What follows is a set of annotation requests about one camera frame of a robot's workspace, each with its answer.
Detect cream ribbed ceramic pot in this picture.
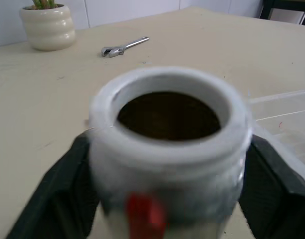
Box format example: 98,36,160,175
19,3,76,52

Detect clear plastic box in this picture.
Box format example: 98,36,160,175
248,89,305,186

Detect green palm plant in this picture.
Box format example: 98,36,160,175
30,0,59,10

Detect dark brown jar contents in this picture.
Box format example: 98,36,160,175
116,91,221,141

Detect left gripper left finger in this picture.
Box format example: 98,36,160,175
5,134,101,239

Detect white jar with red mark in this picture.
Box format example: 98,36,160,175
88,66,254,239

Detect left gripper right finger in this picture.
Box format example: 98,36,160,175
238,134,305,239

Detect silver adjustable wrench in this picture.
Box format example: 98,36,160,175
101,36,150,58

